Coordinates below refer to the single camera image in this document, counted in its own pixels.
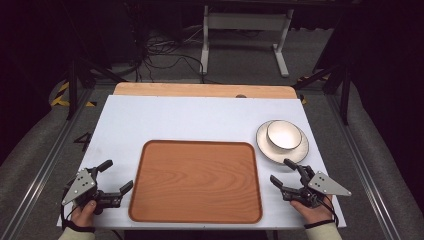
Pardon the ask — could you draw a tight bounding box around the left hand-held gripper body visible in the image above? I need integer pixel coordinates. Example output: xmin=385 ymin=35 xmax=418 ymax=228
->
xmin=61 ymin=165 xmax=122 ymax=216

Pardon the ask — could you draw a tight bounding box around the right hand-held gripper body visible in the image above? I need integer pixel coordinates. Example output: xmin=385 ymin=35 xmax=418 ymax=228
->
xmin=280 ymin=164 xmax=353 ymax=210

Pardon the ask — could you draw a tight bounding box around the white plate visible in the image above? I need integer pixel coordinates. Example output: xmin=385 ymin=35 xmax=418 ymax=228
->
xmin=255 ymin=119 xmax=310 ymax=166

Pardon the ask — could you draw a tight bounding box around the white bowl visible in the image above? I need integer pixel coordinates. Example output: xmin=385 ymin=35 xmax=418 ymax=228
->
xmin=265 ymin=119 xmax=304 ymax=151

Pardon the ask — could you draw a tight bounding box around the wooden tray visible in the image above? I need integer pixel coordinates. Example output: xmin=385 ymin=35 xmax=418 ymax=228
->
xmin=128 ymin=139 xmax=264 ymax=225

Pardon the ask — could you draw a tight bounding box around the person's right hand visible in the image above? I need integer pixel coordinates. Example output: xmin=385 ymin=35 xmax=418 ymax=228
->
xmin=290 ymin=195 xmax=335 ymax=226

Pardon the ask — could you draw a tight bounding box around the person's left hand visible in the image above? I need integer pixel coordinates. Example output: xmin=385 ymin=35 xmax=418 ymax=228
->
xmin=70 ymin=199 xmax=98 ymax=229

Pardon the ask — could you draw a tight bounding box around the black metal stand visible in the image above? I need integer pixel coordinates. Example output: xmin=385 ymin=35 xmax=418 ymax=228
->
xmin=65 ymin=55 xmax=128 ymax=122
xmin=292 ymin=62 xmax=352 ymax=126

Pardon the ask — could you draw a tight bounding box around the white board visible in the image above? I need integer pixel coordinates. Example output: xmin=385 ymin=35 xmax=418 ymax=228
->
xmin=56 ymin=94 xmax=348 ymax=232

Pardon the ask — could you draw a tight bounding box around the wooden table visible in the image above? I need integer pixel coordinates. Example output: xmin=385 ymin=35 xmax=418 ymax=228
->
xmin=112 ymin=81 xmax=299 ymax=100

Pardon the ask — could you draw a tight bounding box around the dark curtain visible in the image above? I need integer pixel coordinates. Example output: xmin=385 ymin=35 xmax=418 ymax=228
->
xmin=0 ymin=0 xmax=113 ymax=166
xmin=312 ymin=0 xmax=424 ymax=204

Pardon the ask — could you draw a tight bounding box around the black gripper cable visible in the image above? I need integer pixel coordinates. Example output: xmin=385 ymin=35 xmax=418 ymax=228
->
xmin=59 ymin=199 xmax=78 ymax=231
xmin=320 ymin=195 xmax=340 ymax=228

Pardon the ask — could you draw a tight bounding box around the black wrist strap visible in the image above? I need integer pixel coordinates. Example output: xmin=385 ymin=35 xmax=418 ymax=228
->
xmin=303 ymin=218 xmax=336 ymax=230
xmin=64 ymin=218 xmax=97 ymax=234

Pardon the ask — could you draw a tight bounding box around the aluminium rail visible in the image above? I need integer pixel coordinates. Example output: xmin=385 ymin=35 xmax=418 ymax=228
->
xmin=0 ymin=89 xmax=95 ymax=240
xmin=324 ymin=93 xmax=402 ymax=240

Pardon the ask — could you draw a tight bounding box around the bundle of black floor cables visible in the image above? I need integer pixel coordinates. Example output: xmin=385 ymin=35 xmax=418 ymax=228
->
xmin=134 ymin=28 xmax=216 ymax=84

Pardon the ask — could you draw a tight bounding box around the white metal frame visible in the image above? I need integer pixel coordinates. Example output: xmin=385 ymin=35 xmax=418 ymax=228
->
xmin=198 ymin=4 xmax=295 ymax=79

